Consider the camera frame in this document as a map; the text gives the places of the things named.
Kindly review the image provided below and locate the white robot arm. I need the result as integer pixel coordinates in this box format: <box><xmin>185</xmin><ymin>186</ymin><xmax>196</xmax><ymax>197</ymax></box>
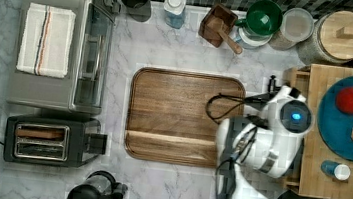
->
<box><xmin>215</xmin><ymin>86</ymin><xmax>314</xmax><ymax>199</ymax></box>

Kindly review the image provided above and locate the dark wooden cutting board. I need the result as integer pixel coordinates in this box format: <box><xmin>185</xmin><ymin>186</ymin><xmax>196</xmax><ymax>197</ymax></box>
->
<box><xmin>124</xmin><ymin>67</ymin><xmax>246</xmax><ymax>168</ymax></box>

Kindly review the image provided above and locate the wooden scoop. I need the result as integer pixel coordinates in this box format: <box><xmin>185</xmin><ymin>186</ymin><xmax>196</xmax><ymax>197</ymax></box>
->
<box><xmin>208</xmin><ymin>17</ymin><xmax>243</xmax><ymax>54</ymax></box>

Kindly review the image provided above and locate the stainless steel toaster oven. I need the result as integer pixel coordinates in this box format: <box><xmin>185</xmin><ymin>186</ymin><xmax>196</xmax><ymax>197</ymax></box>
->
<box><xmin>6</xmin><ymin>0</ymin><xmax>120</xmax><ymax>115</ymax></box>

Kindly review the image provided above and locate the clear water bottle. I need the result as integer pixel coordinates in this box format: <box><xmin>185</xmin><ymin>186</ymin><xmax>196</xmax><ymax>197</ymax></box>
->
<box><xmin>164</xmin><ymin>0</ymin><xmax>187</xmax><ymax>29</ymax></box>

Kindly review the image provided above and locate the white small plate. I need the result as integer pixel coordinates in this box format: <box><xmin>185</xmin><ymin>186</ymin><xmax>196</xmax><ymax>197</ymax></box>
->
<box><xmin>236</xmin><ymin>27</ymin><xmax>271</xmax><ymax>50</ymax></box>

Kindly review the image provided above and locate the brown wooden box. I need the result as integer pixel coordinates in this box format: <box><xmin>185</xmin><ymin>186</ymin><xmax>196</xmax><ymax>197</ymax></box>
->
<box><xmin>198</xmin><ymin>3</ymin><xmax>238</xmax><ymax>48</ymax></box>

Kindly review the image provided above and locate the black two-slot toaster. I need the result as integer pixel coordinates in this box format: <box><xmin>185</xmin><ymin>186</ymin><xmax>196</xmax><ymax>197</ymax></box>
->
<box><xmin>3</xmin><ymin>115</ymin><xmax>108</xmax><ymax>168</ymax></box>

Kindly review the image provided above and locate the black coffee grinder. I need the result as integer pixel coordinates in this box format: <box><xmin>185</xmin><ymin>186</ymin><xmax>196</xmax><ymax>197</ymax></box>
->
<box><xmin>67</xmin><ymin>170</ymin><xmax>128</xmax><ymax>199</ymax></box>

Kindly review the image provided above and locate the green mug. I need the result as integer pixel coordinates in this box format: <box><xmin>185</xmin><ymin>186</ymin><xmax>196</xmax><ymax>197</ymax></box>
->
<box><xmin>234</xmin><ymin>0</ymin><xmax>283</xmax><ymax>37</ymax></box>

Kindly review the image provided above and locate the clear plastic lidded container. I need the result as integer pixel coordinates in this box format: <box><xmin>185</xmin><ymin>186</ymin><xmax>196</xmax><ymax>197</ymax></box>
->
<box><xmin>268</xmin><ymin>7</ymin><xmax>314</xmax><ymax>51</ymax></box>

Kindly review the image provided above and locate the white striped dish towel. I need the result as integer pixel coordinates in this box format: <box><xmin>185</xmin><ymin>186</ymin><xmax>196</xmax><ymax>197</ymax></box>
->
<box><xmin>16</xmin><ymin>3</ymin><xmax>76</xmax><ymax>78</ymax></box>

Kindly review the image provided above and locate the blue round plate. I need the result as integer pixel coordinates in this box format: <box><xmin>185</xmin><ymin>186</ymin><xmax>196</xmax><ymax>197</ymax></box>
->
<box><xmin>317</xmin><ymin>76</ymin><xmax>353</xmax><ymax>161</ymax></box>

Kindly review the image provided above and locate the red apple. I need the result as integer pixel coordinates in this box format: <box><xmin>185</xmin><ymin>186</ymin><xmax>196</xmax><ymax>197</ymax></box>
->
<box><xmin>335</xmin><ymin>86</ymin><xmax>353</xmax><ymax>115</ymax></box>

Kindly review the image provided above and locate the glass jar wooden lid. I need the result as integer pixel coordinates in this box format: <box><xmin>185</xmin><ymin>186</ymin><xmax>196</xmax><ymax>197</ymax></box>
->
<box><xmin>297</xmin><ymin>11</ymin><xmax>353</xmax><ymax>65</ymax></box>

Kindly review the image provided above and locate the blue white spice bottle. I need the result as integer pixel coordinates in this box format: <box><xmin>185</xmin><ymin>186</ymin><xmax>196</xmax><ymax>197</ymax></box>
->
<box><xmin>321</xmin><ymin>160</ymin><xmax>351</xmax><ymax>181</ymax></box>

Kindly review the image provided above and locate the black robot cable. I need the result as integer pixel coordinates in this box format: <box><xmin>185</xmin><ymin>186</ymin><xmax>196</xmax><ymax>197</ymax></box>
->
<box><xmin>203</xmin><ymin>86</ymin><xmax>272</xmax><ymax>131</ymax></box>

